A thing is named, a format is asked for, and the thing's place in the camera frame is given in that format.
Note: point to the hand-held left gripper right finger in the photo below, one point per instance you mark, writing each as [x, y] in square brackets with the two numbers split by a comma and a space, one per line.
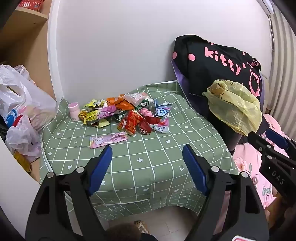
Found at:
[194, 166]

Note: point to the wooden shelf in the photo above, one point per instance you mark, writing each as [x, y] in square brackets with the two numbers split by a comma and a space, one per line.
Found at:
[23, 34]

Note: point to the pink floral bedsheet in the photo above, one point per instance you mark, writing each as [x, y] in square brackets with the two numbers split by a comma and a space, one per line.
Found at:
[247, 162]

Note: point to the orange snack packet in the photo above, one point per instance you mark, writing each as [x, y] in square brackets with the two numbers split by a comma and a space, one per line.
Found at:
[115, 101]

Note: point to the woven slipper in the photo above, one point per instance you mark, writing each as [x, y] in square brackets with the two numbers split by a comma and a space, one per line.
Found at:
[141, 227]

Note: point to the long pink snack wrapper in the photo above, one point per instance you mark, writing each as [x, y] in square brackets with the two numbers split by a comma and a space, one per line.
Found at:
[108, 140]

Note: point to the green checked tablecloth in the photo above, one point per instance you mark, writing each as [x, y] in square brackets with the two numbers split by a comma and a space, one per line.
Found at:
[150, 148]

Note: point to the yellow plastic bag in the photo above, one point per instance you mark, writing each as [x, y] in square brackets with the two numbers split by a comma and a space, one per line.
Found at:
[233, 109]

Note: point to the large white plastic bag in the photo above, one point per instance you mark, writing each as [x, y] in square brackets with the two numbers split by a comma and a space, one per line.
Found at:
[30, 97]

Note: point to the yellow package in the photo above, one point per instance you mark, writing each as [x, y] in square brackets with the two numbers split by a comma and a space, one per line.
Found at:
[22, 162]

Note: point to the white air conditioner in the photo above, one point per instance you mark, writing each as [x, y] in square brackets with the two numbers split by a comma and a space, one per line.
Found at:
[266, 5]

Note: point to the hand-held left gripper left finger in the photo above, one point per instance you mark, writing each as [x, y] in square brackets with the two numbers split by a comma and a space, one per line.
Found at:
[101, 169]

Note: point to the red basket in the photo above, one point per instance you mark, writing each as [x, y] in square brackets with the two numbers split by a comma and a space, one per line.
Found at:
[31, 4]

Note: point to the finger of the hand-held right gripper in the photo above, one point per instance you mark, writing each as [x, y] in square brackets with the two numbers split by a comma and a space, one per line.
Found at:
[254, 139]
[275, 136]

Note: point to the black cloth with pink print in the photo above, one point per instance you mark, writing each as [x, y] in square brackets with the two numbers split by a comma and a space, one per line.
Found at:
[203, 76]

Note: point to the striped curtain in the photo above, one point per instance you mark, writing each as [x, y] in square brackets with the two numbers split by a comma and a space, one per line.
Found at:
[283, 58]

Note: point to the small white plastic bag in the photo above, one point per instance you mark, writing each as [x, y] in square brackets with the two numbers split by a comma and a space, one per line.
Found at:
[20, 139]

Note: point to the pink bottle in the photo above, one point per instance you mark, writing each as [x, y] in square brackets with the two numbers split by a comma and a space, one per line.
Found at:
[74, 112]

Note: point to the pile of snack wrappers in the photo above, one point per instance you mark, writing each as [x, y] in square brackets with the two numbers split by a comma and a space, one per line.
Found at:
[131, 120]

